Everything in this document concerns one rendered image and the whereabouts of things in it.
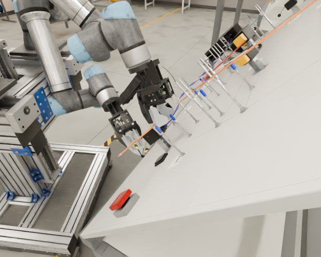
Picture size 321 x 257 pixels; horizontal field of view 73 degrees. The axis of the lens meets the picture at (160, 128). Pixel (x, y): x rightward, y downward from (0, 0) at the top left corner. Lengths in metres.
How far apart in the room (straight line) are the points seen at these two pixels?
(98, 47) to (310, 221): 0.74
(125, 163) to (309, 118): 1.91
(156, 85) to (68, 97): 0.40
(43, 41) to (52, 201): 1.18
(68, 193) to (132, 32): 1.39
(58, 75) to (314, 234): 0.93
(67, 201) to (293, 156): 1.60
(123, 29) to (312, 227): 0.72
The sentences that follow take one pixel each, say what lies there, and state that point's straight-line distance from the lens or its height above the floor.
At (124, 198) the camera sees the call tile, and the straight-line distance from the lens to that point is 0.54.
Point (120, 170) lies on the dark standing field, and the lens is 2.07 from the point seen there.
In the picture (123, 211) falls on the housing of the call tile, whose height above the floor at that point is 1.12.
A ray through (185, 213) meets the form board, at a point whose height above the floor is 1.29.
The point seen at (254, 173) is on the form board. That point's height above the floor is 1.37.
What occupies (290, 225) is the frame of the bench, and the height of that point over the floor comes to 0.80.
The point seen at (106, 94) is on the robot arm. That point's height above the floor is 1.19.
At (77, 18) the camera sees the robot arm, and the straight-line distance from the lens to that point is 0.74.
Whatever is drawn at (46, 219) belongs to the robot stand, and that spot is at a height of 0.21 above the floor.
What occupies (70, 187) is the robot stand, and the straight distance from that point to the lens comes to 1.80.
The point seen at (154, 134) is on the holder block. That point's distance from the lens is 0.67.
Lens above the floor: 1.58
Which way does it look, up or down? 40 degrees down
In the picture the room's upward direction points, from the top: straight up
